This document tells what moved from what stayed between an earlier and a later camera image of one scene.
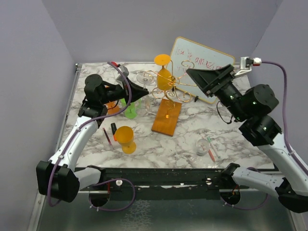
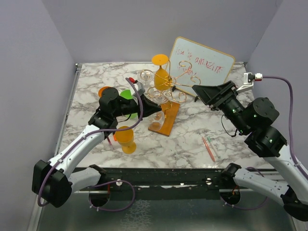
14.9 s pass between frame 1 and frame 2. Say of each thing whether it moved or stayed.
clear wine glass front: moved
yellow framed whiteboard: stayed
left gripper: moved
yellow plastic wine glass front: stayed
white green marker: stayed
